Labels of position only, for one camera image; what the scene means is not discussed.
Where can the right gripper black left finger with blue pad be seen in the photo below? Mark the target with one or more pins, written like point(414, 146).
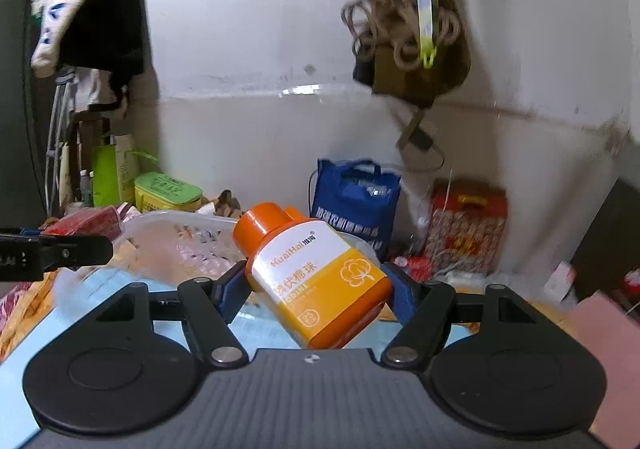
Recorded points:
point(132, 362)

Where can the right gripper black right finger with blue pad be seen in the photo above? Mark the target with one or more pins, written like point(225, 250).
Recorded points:
point(491, 360)

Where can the orange cotton ball bottle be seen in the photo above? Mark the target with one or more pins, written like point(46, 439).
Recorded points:
point(321, 289)

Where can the pink folded blanket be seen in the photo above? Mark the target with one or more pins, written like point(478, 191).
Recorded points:
point(601, 326)

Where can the red patterned gift box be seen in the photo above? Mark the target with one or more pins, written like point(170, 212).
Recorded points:
point(467, 221)

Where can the green shopping bag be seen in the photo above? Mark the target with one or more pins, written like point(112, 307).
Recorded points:
point(115, 167)

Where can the clear plastic basket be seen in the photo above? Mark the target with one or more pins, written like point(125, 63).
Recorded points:
point(161, 249)

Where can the green yellow box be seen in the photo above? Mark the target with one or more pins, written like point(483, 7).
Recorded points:
point(158, 191)

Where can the grey cabinet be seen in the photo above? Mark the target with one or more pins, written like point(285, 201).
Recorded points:
point(22, 200)

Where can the dark headboard panel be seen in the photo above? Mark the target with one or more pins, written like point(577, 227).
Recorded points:
point(610, 248)

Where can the metal crutch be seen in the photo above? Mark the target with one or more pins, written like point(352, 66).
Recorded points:
point(63, 103)

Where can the blue tote bag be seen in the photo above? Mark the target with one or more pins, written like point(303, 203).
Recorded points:
point(357, 197)

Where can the black power adapter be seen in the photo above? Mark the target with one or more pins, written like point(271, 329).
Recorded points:
point(414, 135)

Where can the white black hanging jacket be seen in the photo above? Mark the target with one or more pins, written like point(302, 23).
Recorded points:
point(107, 37)

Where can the brown hanging bag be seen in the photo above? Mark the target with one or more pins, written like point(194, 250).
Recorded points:
point(412, 50)

